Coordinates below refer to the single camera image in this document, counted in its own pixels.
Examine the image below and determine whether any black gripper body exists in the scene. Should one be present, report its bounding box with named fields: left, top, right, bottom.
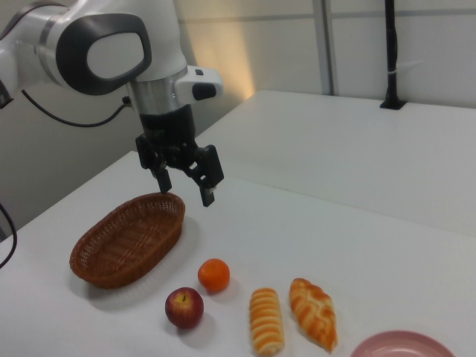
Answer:
left=139, top=106, right=199, bottom=171

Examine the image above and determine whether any toy orange fruit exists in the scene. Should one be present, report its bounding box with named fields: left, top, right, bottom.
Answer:
left=197, top=258, right=231, bottom=293

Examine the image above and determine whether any red toy apple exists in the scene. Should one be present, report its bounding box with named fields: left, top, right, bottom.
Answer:
left=164, top=286, right=205, bottom=329

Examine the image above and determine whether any striped toy bread roll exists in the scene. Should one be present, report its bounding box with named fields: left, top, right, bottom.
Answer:
left=248, top=287, right=286, bottom=357

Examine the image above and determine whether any braided toy bread loaf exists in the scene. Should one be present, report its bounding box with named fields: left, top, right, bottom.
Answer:
left=289, top=277, right=338, bottom=353

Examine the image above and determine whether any brown woven basket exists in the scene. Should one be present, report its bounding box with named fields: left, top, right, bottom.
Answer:
left=69, top=192, right=186, bottom=290

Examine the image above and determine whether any pink plate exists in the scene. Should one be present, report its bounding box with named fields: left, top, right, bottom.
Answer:
left=349, top=329, right=457, bottom=357

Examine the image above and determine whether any white office partition panel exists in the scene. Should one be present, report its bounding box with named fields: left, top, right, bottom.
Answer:
left=178, top=0, right=476, bottom=109

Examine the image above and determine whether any black pole with clamp base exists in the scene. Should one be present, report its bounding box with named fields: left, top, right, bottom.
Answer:
left=379, top=0, right=406, bottom=111

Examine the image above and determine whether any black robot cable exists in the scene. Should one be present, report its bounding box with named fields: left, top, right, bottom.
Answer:
left=0, top=89, right=131, bottom=269

